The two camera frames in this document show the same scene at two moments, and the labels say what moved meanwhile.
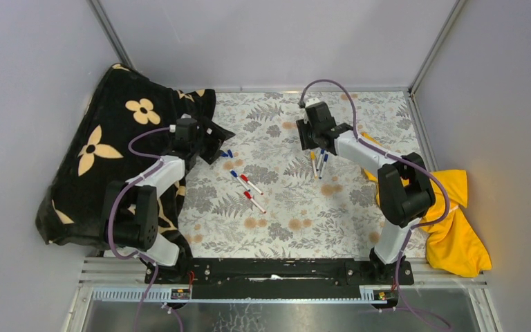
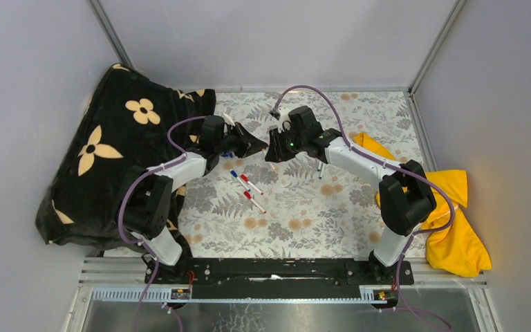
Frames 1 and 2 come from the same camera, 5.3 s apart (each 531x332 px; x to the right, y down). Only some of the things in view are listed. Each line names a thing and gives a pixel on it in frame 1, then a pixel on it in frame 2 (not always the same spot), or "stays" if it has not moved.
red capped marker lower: x=248 y=196 stays
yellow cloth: x=454 y=245 stays
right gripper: x=303 y=128 -> x=276 y=153
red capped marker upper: x=243 y=178 stays
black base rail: x=280 y=279 stays
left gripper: x=218 y=135 -> x=248 y=144
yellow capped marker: x=313 y=158 -> x=264 y=150
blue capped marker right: x=325 y=157 stays
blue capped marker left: x=234 y=173 stays
